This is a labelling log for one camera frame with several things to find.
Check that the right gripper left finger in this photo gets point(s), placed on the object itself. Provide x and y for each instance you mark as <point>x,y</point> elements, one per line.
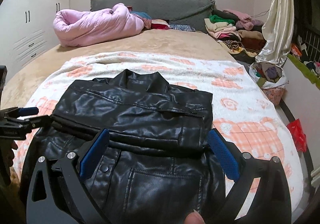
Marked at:
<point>57,193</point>

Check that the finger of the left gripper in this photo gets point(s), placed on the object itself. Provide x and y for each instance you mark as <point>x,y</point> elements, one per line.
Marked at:
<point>38,122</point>
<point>22,112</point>

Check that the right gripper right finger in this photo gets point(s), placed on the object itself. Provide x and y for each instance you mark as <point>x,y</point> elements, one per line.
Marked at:
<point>271,202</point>

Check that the black leather jacket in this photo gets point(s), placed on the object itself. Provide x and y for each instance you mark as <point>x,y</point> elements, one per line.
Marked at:
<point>158,167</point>

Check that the basket of clothes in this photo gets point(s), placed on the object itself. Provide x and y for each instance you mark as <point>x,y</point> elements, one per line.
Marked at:
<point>271,79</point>

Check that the pile of folded clothes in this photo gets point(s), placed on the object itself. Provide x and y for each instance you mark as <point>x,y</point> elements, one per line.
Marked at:
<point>239,33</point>

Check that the person's left hand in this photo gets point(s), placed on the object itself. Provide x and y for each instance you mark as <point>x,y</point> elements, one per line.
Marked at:
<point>7,156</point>

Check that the person's right hand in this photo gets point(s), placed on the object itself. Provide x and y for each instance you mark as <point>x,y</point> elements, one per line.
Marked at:
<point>194,218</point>

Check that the red plastic bag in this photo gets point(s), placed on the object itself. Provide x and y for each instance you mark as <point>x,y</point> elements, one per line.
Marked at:
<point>297,133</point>

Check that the white peach patterned blanket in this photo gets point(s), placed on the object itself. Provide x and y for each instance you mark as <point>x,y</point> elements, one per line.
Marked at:
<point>241,112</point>

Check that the white wardrobe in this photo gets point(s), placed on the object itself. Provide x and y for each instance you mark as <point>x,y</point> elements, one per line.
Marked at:
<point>27,31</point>

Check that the pink quilted duvet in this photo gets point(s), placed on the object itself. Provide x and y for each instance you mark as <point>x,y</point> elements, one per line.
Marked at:
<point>77,29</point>

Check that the cream satin curtain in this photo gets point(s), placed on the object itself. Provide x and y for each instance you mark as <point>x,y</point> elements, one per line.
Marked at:
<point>278,32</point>

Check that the beige bed sheet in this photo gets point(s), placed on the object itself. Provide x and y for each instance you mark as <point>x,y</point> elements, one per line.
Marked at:
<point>198,45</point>

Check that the grey headboard cushion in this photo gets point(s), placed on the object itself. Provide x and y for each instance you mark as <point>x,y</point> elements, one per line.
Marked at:
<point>177,12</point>

